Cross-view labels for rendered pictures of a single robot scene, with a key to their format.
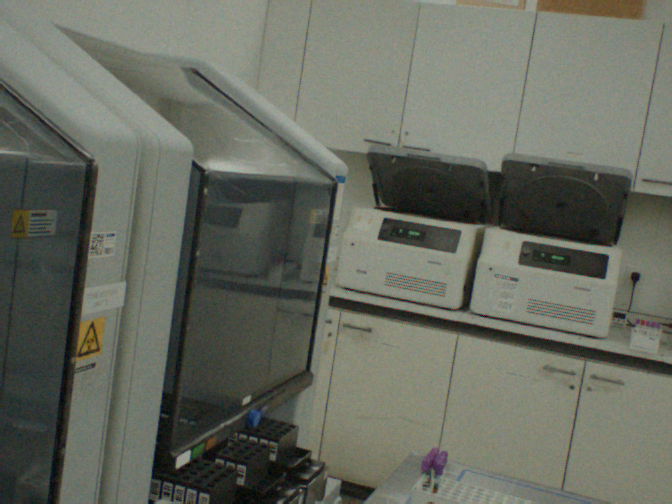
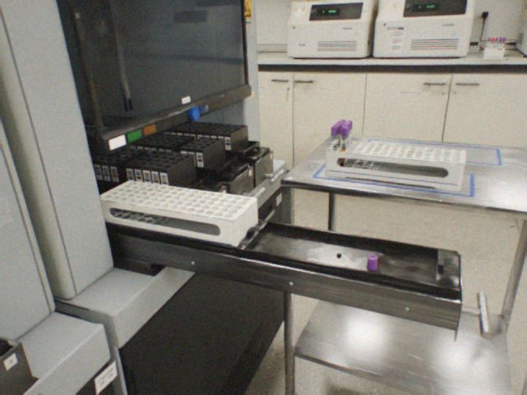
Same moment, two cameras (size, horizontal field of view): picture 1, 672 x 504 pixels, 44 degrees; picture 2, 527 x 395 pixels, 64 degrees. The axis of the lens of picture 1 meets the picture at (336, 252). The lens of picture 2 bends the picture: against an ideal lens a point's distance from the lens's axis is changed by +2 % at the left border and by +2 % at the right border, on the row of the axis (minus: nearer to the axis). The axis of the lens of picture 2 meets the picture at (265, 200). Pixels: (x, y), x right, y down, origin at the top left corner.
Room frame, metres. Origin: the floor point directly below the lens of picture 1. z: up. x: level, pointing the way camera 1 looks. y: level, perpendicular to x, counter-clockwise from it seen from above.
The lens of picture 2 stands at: (0.50, -0.15, 1.17)
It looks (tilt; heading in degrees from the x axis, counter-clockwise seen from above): 24 degrees down; 6
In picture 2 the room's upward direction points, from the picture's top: 2 degrees counter-clockwise
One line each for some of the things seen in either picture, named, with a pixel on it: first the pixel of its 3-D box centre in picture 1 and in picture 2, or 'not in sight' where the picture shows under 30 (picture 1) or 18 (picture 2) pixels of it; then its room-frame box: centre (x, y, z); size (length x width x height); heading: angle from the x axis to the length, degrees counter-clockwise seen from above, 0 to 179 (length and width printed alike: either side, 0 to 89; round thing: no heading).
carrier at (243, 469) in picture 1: (253, 467); (211, 154); (1.52, 0.09, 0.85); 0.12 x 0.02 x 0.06; 162
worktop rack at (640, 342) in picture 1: (646, 338); (494, 52); (3.29, -1.27, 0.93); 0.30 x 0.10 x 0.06; 157
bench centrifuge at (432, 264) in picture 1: (422, 224); (338, 6); (3.78, -0.37, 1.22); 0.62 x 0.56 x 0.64; 161
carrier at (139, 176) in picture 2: (182, 484); (154, 170); (1.39, 0.20, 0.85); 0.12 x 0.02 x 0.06; 163
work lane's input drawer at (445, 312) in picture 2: not in sight; (264, 253); (1.15, -0.08, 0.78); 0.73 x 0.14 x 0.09; 73
